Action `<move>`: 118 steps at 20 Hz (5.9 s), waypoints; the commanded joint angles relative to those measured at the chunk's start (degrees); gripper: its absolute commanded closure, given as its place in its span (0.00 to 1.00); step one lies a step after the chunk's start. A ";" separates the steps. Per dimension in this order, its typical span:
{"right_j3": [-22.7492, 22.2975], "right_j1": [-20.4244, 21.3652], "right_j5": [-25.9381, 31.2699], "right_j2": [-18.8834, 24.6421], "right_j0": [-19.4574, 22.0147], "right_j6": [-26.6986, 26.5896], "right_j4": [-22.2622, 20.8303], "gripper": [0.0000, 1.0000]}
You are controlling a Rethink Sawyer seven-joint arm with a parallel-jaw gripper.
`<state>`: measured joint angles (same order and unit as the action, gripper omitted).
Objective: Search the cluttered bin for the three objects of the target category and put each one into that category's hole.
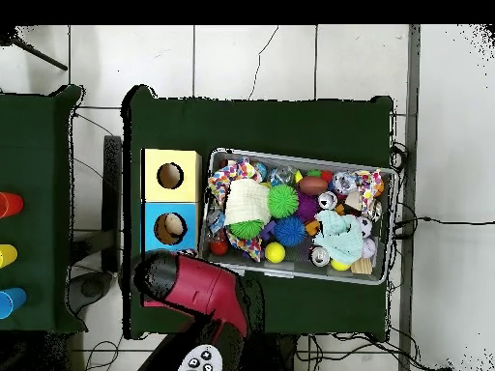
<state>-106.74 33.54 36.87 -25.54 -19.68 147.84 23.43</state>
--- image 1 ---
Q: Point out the brown football toy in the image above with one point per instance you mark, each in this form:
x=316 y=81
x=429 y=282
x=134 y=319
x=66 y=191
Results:
x=313 y=185

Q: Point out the black red drink can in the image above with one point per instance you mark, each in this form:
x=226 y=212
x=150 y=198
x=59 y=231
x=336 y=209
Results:
x=320 y=256

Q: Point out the yellow plastic cup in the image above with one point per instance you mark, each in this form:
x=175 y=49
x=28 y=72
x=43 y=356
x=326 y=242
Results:
x=7 y=256

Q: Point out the red ball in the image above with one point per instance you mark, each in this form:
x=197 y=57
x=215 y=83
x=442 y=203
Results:
x=219 y=247

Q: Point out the large green fuzzy ball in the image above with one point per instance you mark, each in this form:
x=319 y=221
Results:
x=283 y=201

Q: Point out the colourful polka dot fabric toy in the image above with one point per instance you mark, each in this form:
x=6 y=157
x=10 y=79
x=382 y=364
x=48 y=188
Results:
x=371 y=185

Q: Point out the smooth yellow ball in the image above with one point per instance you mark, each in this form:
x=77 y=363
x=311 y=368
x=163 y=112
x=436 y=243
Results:
x=340 y=265

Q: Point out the clear plastic ball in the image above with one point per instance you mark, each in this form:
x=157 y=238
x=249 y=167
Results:
x=345 y=182

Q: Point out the clear mesh bin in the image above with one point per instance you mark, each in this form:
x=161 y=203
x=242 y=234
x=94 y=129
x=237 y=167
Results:
x=203 y=232

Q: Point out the pale wooden cube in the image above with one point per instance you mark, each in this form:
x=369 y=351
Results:
x=361 y=266

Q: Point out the white baseball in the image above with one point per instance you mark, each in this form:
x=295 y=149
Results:
x=370 y=247

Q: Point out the mint green waffle cloth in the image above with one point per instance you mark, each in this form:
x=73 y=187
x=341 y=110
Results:
x=339 y=236

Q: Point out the blue plastic cup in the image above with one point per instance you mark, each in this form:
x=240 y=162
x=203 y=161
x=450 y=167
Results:
x=11 y=302

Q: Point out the dark green table cloth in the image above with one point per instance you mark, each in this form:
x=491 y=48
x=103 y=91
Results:
x=35 y=170
x=271 y=124

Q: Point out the red plastic cup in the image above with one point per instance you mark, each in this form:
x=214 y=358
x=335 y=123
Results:
x=9 y=205

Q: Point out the black tripod leg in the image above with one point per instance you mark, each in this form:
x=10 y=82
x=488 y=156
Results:
x=39 y=54

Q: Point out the wooden box with three holes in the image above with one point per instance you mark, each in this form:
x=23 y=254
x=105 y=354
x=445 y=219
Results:
x=189 y=224

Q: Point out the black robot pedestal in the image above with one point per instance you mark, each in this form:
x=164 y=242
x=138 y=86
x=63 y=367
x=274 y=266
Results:
x=278 y=355

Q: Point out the black equipment stand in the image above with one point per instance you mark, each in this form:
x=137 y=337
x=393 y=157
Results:
x=113 y=193

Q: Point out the purple spiky ball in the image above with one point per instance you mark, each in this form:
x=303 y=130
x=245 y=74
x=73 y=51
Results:
x=308 y=207

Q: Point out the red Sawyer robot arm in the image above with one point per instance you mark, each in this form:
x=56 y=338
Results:
x=209 y=290

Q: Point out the blue fuzzy ball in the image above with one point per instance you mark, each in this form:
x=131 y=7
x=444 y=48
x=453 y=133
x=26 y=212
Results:
x=291 y=231

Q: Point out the colourful patchwork fabric toy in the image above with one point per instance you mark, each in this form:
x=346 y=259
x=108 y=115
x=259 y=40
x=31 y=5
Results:
x=232 y=174

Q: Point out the green spiky ball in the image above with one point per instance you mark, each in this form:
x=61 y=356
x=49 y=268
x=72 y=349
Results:
x=246 y=229

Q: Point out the silver drink can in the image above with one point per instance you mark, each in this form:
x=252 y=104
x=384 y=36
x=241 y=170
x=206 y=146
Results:
x=328 y=200

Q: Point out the cream yellow waffle cloth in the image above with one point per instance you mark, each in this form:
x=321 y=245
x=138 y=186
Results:
x=247 y=201

